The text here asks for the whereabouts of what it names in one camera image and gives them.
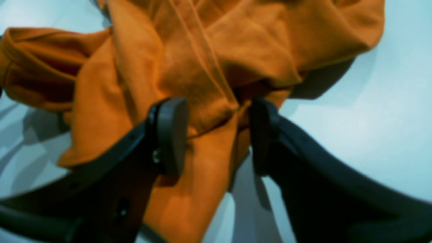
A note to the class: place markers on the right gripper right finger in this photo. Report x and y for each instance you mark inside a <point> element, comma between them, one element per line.
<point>326,200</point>

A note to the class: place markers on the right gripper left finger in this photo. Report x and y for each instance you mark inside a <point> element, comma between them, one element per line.
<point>104,200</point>

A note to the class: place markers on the orange t-shirt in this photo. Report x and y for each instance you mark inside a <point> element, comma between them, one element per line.
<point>218,54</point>

